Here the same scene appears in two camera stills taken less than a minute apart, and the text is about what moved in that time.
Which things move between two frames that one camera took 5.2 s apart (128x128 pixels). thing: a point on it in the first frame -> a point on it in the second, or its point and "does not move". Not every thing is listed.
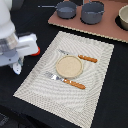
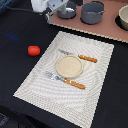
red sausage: (37, 53) does not move
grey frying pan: (64, 9) does not move
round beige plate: (69, 66) does not move
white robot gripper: (15, 47) -> (47, 6)
